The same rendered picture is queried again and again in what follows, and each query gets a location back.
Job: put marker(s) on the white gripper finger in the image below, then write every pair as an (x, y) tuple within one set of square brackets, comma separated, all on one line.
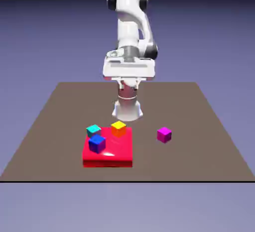
[(121, 84), (136, 84)]

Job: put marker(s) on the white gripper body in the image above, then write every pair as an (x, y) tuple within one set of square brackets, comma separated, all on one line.
[(128, 69)]

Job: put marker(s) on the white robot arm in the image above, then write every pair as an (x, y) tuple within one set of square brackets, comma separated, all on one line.
[(127, 13)]

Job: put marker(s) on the small yellow cube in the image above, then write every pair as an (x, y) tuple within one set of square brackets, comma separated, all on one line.
[(118, 128)]

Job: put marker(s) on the small cyan cube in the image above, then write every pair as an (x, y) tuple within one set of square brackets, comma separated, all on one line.
[(92, 129)]

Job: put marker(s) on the small magenta cube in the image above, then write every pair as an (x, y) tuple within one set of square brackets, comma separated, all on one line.
[(164, 134)]

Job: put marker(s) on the small blue cube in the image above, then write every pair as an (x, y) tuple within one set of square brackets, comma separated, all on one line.
[(96, 143)]

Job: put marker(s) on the large red box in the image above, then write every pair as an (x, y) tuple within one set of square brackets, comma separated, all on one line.
[(111, 152)]

